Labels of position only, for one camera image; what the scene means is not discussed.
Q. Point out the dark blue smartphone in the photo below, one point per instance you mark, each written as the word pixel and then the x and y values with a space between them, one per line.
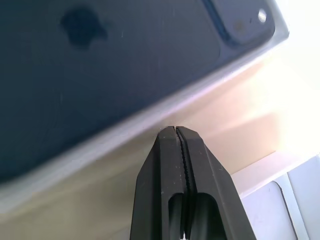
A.
pixel 125 70

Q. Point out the white phone box base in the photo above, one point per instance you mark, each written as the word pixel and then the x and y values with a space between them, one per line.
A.
pixel 175 100

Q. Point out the white box lid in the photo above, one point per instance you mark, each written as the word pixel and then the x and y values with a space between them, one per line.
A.
pixel 282 200

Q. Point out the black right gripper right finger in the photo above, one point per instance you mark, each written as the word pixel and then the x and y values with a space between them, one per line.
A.
pixel 207 180

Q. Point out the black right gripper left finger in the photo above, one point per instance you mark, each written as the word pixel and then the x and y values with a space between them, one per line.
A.
pixel 160 170

